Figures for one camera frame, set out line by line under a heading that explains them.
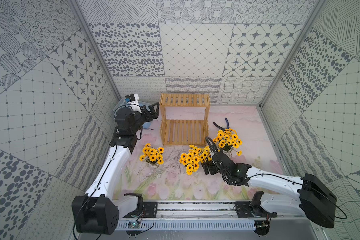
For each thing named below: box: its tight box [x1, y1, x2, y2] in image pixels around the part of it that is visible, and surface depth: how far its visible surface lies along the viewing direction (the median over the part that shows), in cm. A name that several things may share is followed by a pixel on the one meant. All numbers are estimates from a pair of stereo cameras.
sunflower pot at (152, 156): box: [139, 143, 165, 165], surface depth 79 cm
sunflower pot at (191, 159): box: [179, 145, 202, 176], surface depth 76 cm
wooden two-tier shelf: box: [159, 92, 211, 146], surface depth 103 cm
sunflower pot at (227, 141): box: [212, 128, 243, 159], surface depth 86 cm
